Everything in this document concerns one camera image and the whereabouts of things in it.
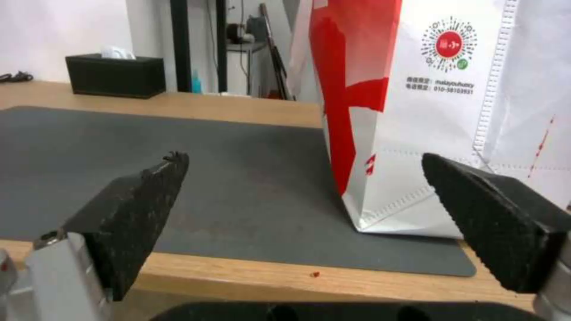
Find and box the black vertical post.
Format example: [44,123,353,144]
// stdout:
[170,0,228,93]

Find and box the black cable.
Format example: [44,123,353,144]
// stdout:
[0,71,35,83]

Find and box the grey shelf unit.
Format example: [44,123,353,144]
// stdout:
[225,41,269,98]

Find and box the dark grey desk mat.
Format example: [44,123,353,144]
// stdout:
[0,106,478,277]

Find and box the dark leaning stick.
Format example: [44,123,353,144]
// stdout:
[259,0,297,100]

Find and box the black tissue box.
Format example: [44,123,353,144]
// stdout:
[65,53,166,99]

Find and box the white tissue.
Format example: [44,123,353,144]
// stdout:
[99,44,137,61]

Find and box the dark round object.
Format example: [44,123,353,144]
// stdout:
[226,22,244,44]

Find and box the white red takeout bag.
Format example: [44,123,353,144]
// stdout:
[288,0,571,240]

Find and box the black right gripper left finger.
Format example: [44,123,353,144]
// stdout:
[0,151,190,321]

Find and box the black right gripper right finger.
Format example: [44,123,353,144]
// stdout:
[422,152,571,321]

